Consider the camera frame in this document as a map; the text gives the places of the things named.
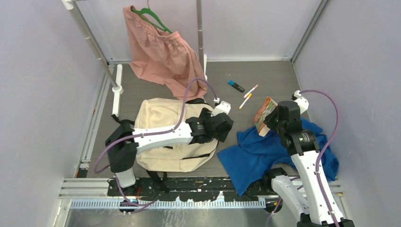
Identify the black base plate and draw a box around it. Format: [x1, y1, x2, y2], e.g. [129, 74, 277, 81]
[122, 177, 278, 202]

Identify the blue black highlighter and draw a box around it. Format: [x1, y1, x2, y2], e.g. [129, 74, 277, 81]
[228, 80, 244, 93]

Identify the pink cloth garment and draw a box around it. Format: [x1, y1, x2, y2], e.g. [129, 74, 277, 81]
[123, 6, 207, 100]

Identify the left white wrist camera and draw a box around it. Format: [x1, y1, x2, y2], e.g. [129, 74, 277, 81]
[211, 98, 231, 117]

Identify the beige canvas backpack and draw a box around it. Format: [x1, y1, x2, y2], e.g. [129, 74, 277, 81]
[111, 97, 220, 173]

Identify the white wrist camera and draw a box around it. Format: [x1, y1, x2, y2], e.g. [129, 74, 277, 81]
[291, 90, 309, 114]
[211, 98, 231, 117]

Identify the blue cloth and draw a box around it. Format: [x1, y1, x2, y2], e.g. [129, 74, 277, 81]
[217, 117, 339, 196]

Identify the white clothes rack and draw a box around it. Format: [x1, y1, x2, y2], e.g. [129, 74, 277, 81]
[62, 0, 207, 117]

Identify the pink white pen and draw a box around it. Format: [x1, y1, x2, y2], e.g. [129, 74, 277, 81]
[243, 84, 258, 99]

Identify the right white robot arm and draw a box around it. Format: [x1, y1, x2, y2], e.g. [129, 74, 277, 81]
[262, 98, 354, 227]

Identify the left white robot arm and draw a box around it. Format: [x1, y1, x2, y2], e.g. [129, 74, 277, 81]
[105, 105, 234, 195]

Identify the green clothes hanger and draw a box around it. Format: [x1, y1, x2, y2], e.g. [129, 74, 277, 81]
[130, 1, 173, 34]

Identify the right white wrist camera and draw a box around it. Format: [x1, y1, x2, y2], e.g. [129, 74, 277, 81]
[291, 90, 309, 114]

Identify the white slotted cable duct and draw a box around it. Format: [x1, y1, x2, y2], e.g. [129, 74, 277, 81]
[70, 197, 266, 210]

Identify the yellow white pen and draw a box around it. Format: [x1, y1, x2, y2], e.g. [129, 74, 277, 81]
[238, 93, 252, 110]

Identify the orange comic paperback book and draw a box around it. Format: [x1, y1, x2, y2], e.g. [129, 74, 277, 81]
[253, 96, 277, 137]

